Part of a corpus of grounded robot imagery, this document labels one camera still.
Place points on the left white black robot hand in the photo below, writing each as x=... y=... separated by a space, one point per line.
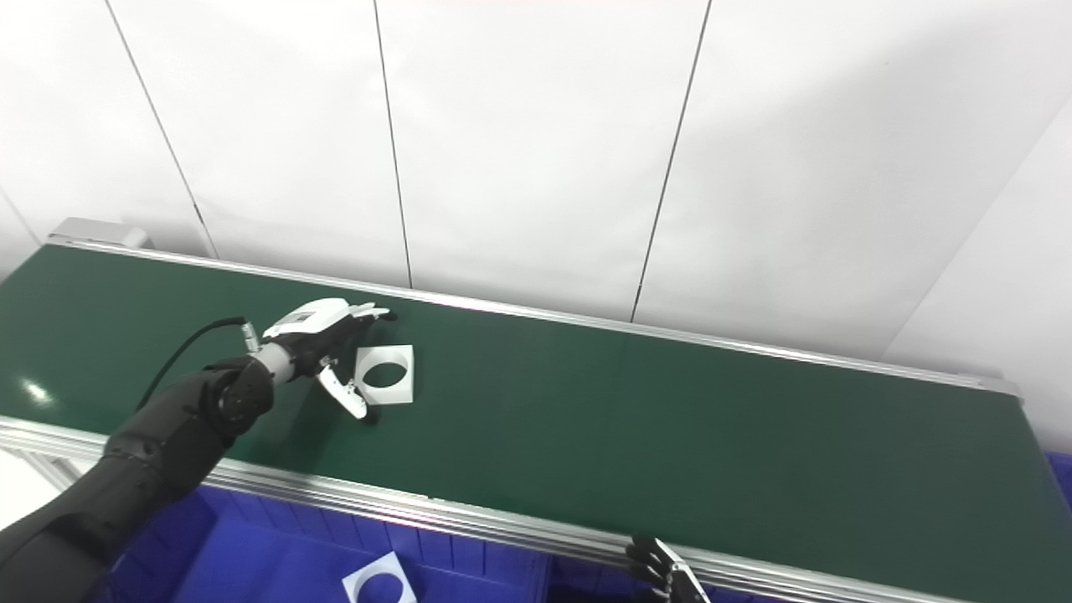
x=314 y=322

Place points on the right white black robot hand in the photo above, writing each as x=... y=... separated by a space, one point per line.
x=666 y=578

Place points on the white square part with hole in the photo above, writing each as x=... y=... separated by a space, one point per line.
x=404 y=389
x=364 y=586

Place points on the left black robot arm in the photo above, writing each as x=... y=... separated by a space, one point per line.
x=142 y=461

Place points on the blue bin with black parts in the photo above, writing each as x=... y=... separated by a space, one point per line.
x=586 y=582

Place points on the green conveyor belt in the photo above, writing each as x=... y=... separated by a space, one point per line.
x=670 y=435
x=377 y=502

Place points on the grey conveyor motor box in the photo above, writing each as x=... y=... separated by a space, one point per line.
x=96 y=232

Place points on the blue bin with white parts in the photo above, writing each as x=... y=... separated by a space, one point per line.
x=268 y=561

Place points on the aluminium conveyor support leg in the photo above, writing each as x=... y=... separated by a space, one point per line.
x=42 y=469

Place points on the empty blue bin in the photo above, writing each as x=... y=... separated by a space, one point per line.
x=1059 y=477

